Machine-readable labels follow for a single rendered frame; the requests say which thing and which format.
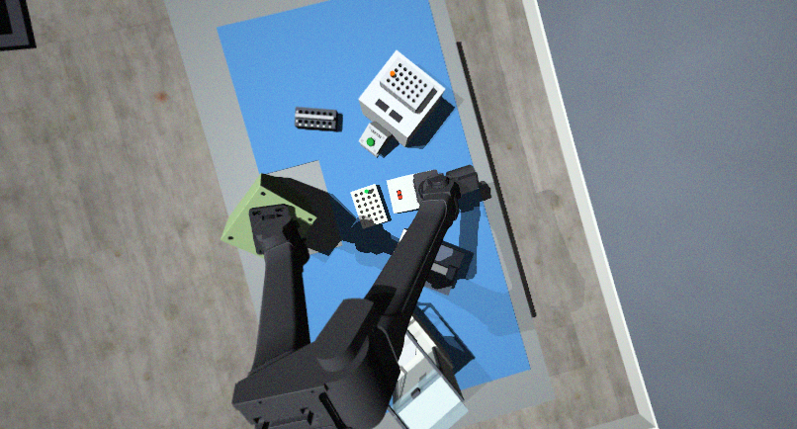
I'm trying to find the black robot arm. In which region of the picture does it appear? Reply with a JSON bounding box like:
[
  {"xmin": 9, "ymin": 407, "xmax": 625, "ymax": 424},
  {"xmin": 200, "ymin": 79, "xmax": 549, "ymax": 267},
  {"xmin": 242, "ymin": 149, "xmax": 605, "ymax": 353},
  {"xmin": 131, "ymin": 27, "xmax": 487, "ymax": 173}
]
[{"xmin": 231, "ymin": 165, "xmax": 480, "ymax": 429}]

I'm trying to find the blue bench mat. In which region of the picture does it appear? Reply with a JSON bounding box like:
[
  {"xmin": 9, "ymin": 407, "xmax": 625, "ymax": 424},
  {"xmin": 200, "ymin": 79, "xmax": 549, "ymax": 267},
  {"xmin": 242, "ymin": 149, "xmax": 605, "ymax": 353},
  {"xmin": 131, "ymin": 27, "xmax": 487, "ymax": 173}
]
[{"xmin": 217, "ymin": 0, "xmax": 530, "ymax": 390}]

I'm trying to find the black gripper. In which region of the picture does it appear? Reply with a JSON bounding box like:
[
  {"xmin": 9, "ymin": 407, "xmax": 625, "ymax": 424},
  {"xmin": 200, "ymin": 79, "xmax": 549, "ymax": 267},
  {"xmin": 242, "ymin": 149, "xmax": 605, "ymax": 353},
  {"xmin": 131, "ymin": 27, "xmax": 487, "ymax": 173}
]
[{"xmin": 413, "ymin": 169, "xmax": 438, "ymax": 204}]

